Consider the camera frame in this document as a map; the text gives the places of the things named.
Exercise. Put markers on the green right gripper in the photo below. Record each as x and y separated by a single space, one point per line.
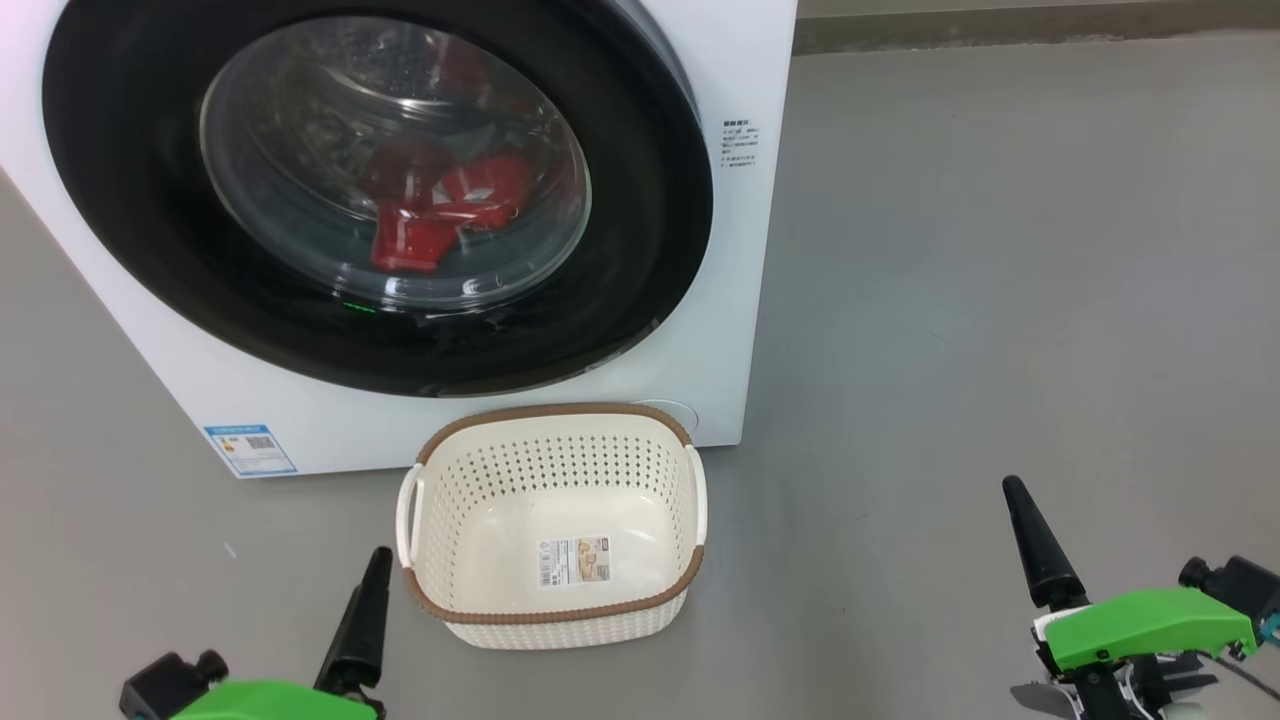
1140 625

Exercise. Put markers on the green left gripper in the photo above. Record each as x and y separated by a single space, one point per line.
270 702

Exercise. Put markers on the red and white garment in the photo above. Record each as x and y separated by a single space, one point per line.
410 240

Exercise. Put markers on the black round glass washer door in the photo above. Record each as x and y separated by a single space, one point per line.
130 200

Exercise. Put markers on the printed product label sticker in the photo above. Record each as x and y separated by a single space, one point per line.
575 562

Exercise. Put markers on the cream perforated laundry basket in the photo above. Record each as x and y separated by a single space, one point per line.
560 470

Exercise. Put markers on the white front-load washing machine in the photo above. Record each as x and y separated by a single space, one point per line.
740 300

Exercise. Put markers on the blue energy label sticker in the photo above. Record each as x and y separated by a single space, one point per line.
250 450

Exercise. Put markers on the round white filter cover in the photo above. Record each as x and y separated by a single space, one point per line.
675 415

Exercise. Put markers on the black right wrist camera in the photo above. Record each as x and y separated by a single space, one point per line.
1240 585

